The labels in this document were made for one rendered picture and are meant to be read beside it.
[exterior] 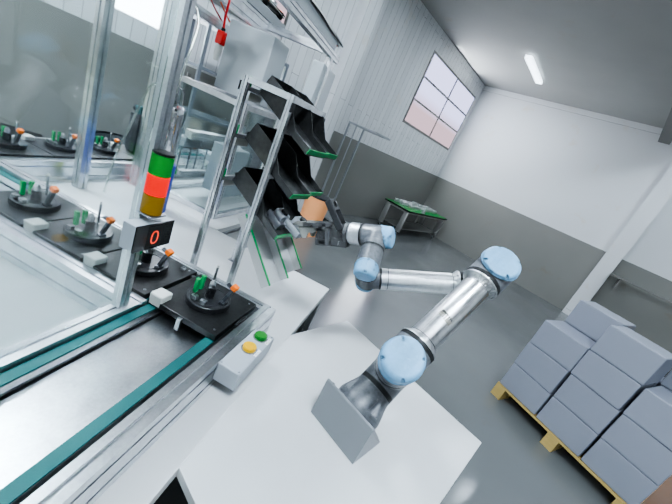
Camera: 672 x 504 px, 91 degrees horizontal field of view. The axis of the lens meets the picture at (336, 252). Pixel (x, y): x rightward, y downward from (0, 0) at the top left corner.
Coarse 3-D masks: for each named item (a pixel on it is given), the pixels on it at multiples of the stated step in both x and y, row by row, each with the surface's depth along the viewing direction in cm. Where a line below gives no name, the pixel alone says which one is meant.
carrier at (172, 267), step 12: (144, 252) 108; (156, 252) 121; (144, 264) 108; (156, 264) 111; (168, 264) 114; (180, 264) 120; (144, 276) 105; (156, 276) 108; (168, 276) 111; (180, 276) 114; (132, 288) 99; (144, 288) 100; (156, 288) 103; (168, 288) 108
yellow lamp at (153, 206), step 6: (144, 192) 79; (144, 198) 78; (150, 198) 78; (156, 198) 79; (162, 198) 80; (144, 204) 79; (150, 204) 79; (156, 204) 79; (162, 204) 81; (144, 210) 79; (150, 210) 79; (156, 210) 80; (162, 210) 82
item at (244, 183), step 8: (248, 168) 122; (256, 168) 126; (240, 176) 120; (248, 176) 119; (256, 176) 131; (240, 184) 121; (248, 184) 119; (256, 184) 118; (272, 184) 130; (248, 192) 120; (264, 192) 132; (272, 192) 130; (280, 192) 129; (248, 200) 120; (264, 200) 130; (272, 200) 131; (280, 200) 130; (264, 208) 126; (272, 208) 131; (264, 216) 119; (264, 224) 119; (272, 232) 118; (280, 232) 124; (288, 232) 129
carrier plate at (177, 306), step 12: (180, 288) 108; (180, 300) 102; (240, 300) 115; (168, 312) 97; (180, 312) 97; (192, 312) 99; (228, 312) 106; (240, 312) 109; (192, 324) 96; (204, 324) 97; (216, 324) 99; (228, 324) 101; (216, 336) 95
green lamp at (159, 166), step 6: (156, 156) 75; (162, 156) 75; (150, 162) 76; (156, 162) 75; (162, 162) 76; (168, 162) 76; (150, 168) 76; (156, 168) 76; (162, 168) 76; (168, 168) 77; (156, 174) 76; (162, 174) 77; (168, 174) 78
